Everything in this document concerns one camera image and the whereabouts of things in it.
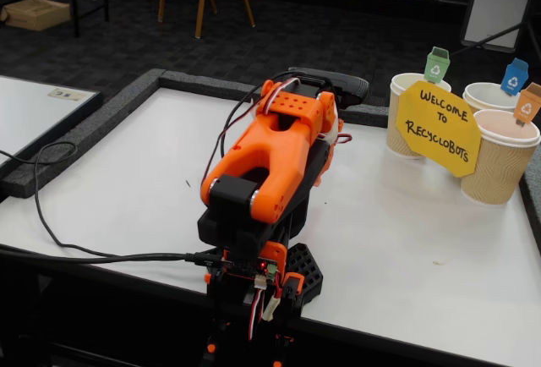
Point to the blue recycling bin label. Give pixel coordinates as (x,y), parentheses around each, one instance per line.
(513,79)

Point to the brown cardboard box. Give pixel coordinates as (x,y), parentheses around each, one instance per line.
(36,14)

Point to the ribbed brown paper cup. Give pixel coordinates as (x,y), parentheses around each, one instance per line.
(498,164)
(395,138)
(486,96)

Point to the small paper note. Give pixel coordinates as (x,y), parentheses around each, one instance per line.
(67,94)

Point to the black framed white easel board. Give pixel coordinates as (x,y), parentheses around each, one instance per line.
(498,3)

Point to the orange recycling bin label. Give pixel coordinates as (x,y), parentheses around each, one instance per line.
(528,107)

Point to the black table leg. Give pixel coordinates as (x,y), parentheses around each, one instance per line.
(75,3)

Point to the black webcam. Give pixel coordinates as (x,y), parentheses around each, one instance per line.
(346,85)

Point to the orange controller board holder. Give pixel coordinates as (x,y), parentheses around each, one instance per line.
(277,257)

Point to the short dark grey foam strip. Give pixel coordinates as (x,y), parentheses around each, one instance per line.
(367,115)

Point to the orange and black robot arm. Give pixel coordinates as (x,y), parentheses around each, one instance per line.
(270,147)

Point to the black robot base clamp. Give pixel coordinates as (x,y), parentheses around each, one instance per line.
(306,265)

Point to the yellow handwritten welcome sign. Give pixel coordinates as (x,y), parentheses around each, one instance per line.
(439,130)

